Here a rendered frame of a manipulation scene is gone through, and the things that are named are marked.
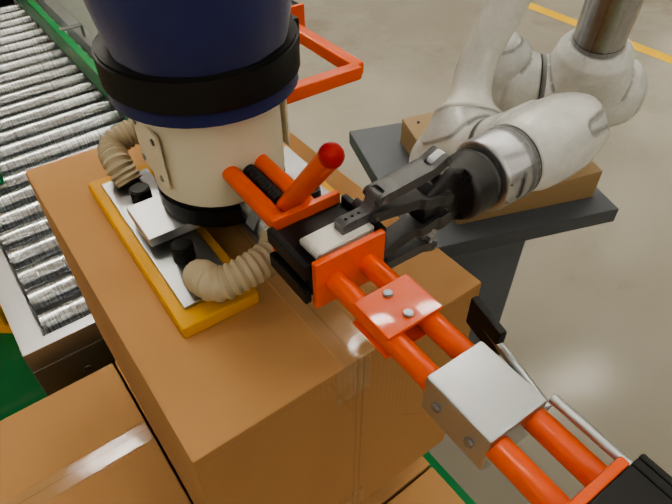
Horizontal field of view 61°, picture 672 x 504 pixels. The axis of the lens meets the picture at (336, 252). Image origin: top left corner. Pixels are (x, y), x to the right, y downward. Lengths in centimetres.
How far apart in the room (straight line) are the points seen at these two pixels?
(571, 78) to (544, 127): 58
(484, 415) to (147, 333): 41
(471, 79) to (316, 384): 49
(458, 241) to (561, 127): 60
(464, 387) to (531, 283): 185
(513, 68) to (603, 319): 123
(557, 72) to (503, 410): 94
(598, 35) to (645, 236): 156
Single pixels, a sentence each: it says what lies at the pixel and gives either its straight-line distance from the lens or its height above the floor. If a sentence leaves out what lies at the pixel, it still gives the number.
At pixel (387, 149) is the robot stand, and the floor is 75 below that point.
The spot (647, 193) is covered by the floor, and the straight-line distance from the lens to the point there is 294.
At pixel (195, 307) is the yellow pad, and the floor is 109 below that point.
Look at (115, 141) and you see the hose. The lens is 89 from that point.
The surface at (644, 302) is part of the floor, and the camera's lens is 240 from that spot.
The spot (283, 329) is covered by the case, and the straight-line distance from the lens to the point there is 67.
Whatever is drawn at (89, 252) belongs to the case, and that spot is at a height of 107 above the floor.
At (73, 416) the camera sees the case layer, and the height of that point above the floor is 54.
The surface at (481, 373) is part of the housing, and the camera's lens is 47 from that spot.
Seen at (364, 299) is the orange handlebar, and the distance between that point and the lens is 50.
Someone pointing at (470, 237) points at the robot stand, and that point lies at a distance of 128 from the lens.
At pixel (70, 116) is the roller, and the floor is 54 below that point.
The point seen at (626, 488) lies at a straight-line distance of 44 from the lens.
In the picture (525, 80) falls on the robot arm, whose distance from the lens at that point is 129.
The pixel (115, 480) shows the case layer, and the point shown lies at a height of 54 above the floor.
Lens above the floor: 159
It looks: 44 degrees down
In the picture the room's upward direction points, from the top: straight up
